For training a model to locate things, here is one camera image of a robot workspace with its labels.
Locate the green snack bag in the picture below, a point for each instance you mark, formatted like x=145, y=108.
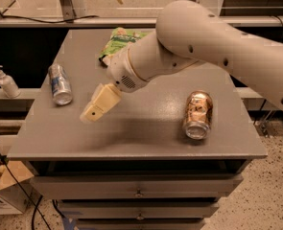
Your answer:
x=119, y=38

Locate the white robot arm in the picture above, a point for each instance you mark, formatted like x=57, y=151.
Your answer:
x=186, y=33

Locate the drawer metal knob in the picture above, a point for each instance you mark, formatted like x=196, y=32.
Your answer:
x=140, y=217
x=138, y=194

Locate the white pump dispenser bottle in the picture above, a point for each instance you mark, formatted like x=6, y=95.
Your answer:
x=8, y=85

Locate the top drawer metal knob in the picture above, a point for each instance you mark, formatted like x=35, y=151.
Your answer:
x=138, y=194

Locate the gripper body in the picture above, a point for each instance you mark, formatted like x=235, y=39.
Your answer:
x=124, y=70

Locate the cardboard box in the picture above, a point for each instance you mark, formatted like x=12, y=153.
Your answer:
x=15, y=188

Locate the grey metal frame post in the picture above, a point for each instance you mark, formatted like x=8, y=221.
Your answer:
x=72, y=9

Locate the grey drawer cabinet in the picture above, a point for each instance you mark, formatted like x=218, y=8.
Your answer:
x=94, y=170

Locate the gold crushed drink can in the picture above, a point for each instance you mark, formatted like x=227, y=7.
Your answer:
x=198, y=115

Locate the silver blue redbull can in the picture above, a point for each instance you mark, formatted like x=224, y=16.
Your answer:
x=60, y=85

